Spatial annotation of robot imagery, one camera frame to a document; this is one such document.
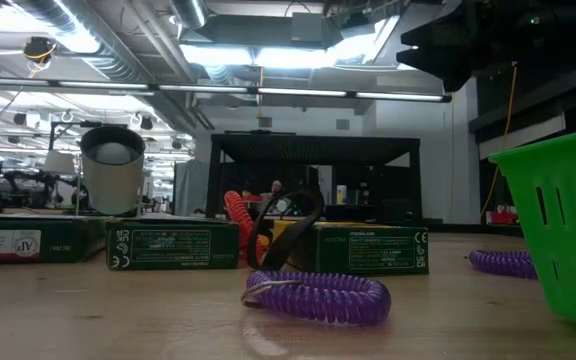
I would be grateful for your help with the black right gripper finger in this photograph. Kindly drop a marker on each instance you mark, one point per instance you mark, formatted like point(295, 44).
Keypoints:
point(443, 62)
point(438, 27)

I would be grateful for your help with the black table frame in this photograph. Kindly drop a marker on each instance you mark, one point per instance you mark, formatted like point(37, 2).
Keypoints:
point(313, 147)

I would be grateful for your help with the Crayola crayon box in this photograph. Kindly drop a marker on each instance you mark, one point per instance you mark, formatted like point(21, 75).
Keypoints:
point(58, 245)
point(368, 250)
point(168, 245)

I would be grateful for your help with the black rubber band loop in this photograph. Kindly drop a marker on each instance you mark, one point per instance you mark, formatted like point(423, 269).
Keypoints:
point(292, 240)

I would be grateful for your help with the white cylindrical cup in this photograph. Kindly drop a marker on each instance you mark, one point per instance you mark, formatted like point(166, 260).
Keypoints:
point(113, 190)

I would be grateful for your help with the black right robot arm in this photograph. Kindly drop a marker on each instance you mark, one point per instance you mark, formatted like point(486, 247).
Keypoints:
point(568, 30)

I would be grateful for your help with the long LED light bar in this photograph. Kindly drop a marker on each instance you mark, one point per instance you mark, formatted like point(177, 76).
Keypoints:
point(298, 92)

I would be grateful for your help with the red box with white top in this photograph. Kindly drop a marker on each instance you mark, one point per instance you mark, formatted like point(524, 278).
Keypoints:
point(503, 217)

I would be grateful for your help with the white bottle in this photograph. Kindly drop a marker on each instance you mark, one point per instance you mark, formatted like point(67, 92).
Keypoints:
point(341, 195)

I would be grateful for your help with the person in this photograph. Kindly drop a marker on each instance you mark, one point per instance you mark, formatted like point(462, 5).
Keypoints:
point(275, 190)

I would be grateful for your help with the white lampshade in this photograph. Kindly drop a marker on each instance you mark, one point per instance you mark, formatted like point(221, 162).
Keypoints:
point(59, 162)

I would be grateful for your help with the black round ceiling fixture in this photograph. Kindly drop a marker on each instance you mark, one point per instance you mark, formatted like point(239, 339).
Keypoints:
point(39, 49)

